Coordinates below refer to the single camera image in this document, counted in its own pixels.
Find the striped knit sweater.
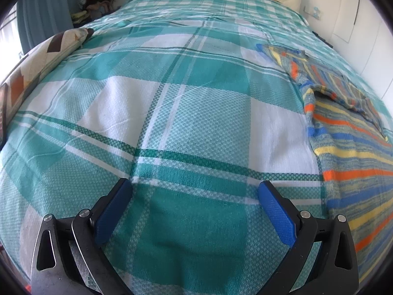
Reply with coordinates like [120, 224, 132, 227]
[256, 44, 392, 284]

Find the teal white plaid bedspread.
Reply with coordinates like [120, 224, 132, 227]
[1, 0, 392, 294]

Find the blue curtain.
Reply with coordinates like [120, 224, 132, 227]
[17, 0, 80, 53]

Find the white wall socket panel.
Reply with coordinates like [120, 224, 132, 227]
[303, 5, 321, 20]

